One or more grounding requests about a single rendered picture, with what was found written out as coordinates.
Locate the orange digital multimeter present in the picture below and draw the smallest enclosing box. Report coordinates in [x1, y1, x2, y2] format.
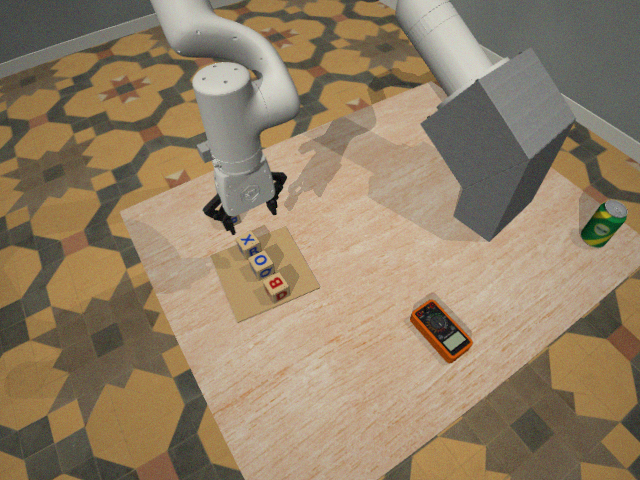
[410, 300, 473, 363]

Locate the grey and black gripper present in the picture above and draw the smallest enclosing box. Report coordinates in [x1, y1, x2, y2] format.
[203, 152, 287, 235]

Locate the tan mat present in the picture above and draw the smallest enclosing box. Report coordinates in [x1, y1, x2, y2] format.
[211, 227, 320, 323]

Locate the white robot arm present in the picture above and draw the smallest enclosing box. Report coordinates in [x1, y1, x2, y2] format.
[150, 0, 510, 173]

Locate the green drink can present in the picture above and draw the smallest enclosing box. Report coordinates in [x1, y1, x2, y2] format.
[581, 200, 628, 248]

